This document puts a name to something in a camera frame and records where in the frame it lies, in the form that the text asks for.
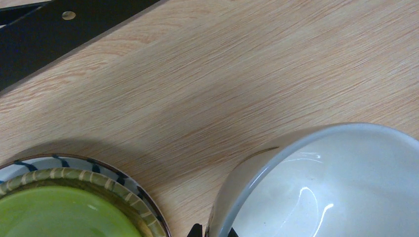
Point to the plain white bowl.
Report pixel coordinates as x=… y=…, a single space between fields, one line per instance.
x=338 y=180

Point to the green plate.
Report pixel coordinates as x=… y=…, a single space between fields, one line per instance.
x=67 y=202

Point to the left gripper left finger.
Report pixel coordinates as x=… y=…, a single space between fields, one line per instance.
x=196 y=231

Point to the blue striped white plate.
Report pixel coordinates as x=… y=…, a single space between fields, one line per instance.
x=41 y=162

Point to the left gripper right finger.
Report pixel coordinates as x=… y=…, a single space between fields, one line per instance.
x=232 y=233

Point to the black wire dish rack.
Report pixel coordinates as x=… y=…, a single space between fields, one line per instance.
x=34 y=35

